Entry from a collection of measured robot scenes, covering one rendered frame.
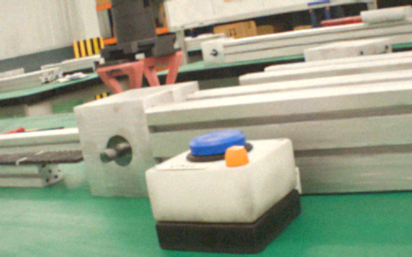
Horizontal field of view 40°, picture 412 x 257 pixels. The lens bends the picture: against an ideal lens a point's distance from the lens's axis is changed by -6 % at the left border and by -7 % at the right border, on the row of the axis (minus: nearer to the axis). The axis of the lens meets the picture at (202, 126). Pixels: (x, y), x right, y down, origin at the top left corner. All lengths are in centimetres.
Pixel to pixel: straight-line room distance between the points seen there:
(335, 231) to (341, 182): 8
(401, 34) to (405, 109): 161
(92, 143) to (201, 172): 23
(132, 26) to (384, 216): 50
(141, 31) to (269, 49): 148
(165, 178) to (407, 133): 19
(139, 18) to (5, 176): 28
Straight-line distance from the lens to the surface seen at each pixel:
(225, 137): 42
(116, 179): 60
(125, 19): 83
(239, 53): 234
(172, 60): 87
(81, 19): 888
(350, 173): 48
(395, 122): 46
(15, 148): 105
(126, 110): 57
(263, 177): 40
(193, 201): 41
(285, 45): 223
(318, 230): 42
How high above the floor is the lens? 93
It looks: 9 degrees down
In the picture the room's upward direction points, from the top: 10 degrees counter-clockwise
